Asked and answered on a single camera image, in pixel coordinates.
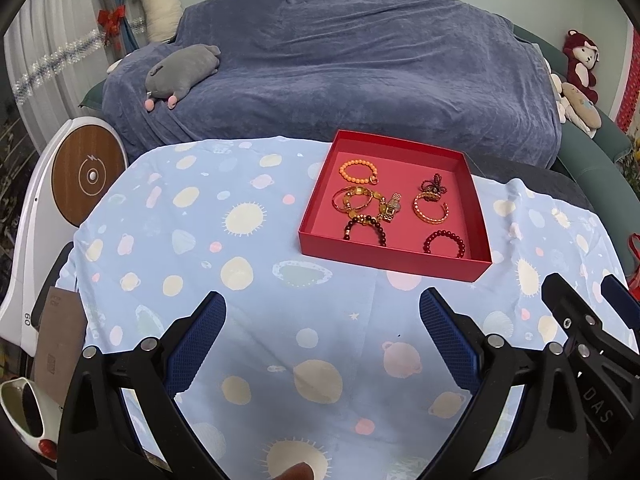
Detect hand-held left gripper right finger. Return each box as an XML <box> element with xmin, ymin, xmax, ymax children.
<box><xmin>419</xmin><ymin>287</ymin><xmax>596</xmax><ymax>480</ymax></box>

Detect red bow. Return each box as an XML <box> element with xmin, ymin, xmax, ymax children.
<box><xmin>97</xmin><ymin>6</ymin><xmax>127</xmax><ymax>50</ymax></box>

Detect light blue dotted tablecloth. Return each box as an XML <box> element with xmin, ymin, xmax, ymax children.
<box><xmin>59</xmin><ymin>137</ymin><xmax>628</xmax><ymax>480</ymax></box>

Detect white sheer curtain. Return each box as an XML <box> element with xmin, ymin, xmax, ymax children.
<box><xmin>2</xmin><ymin>0</ymin><xmax>126</xmax><ymax>161</ymax></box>

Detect green sofa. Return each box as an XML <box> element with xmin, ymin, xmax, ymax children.
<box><xmin>512</xmin><ymin>25</ymin><xmax>633</xmax><ymax>191</ymax></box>

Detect grey plush animal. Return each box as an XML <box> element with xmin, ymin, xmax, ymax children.
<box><xmin>144</xmin><ymin>44</ymin><xmax>222</xmax><ymax>111</ymax></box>

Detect beige round plush toy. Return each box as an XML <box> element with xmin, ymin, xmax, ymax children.
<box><xmin>560</xmin><ymin>82</ymin><xmax>603</xmax><ymax>138</ymax></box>

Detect dark small-bead necklace bundle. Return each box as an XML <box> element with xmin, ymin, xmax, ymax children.
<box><xmin>419</xmin><ymin>172</ymin><xmax>447</xmax><ymax>196</ymax></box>

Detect person's left hand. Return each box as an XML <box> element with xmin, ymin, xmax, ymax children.
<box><xmin>272</xmin><ymin>462</ymin><xmax>317</xmax><ymax>480</ymax></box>

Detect dark red bead bracelet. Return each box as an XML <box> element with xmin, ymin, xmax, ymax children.
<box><xmin>423</xmin><ymin>230</ymin><xmax>467</xmax><ymax>260</ymax></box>

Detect gold wristwatch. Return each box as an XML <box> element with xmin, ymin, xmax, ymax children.
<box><xmin>378</xmin><ymin>192</ymin><xmax>405</xmax><ymax>222</ymax></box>

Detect small white plush toy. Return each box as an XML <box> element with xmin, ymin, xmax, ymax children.
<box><xmin>547</xmin><ymin>60</ymin><xmax>568</xmax><ymax>121</ymax></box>

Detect dark bead bracelet gold accents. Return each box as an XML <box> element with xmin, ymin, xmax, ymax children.
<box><xmin>342</xmin><ymin>214</ymin><xmax>390</xmax><ymax>247</ymax></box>

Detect red shallow box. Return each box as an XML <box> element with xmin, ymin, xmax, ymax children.
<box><xmin>298</xmin><ymin>129</ymin><xmax>493</xmax><ymax>283</ymax></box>

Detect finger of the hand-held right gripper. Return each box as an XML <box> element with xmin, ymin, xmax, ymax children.
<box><xmin>601</xmin><ymin>274</ymin><xmax>640</xmax><ymax>333</ymax></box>
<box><xmin>542</xmin><ymin>272</ymin><xmax>607</xmax><ymax>347</ymax></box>

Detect white device with wooden disc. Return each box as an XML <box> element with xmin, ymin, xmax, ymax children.
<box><xmin>0</xmin><ymin>116</ymin><xmax>128</xmax><ymax>346</ymax></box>

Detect white long plush animal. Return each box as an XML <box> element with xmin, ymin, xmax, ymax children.
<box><xmin>127</xmin><ymin>0</ymin><xmax>183</xmax><ymax>43</ymax></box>

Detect yellow amber bead bracelet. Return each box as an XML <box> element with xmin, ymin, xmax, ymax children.
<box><xmin>332</xmin><ymin>185</ymin><xmax>388</xmax><ymax>217</ymax></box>

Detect silver tinsel garland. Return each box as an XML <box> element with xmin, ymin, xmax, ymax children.
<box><xmin>12</xmin><ymin>27</ymin><xmax>108</xmax><ymax>106</ymax></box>

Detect red bag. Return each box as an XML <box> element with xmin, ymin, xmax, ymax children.
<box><xmin>627</xmin><ymin>232</ymin><xmax>640</xmax><ymax>301</ymax></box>

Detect brown cardboard piece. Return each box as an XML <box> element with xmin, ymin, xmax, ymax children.
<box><xmin>32</xmin><ymin>287</ymin><xmax>86</xmax><ymax>406</ymax></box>

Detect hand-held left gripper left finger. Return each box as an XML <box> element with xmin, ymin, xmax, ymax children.
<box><xmin>57</xmin><ymin>291</ymin><xmax>228</xmax><ymax>480</ymax></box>

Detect orange bead bracelet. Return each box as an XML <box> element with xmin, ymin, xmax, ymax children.
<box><xmin>339</xmin><ymin>159</ymin><xmax>381</xmax><ymax>185</ymax></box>

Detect blue covered sofa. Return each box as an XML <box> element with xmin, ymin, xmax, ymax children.
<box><xmin>102</xmin><ymin>0</ymin><xmax>561</xmax><ymax>168</ymax></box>

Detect red monkey plush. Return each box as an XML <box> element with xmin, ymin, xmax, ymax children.
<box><xmin>562</xmin><ymin>30</ymin><xmax>600</xmax><ymax>106</ymax></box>

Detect yellow flowers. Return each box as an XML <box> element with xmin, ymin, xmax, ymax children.
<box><xmin>620</xmin><ymin>130</ymin><xmax>640</xmax><ymax>181</ymax></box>

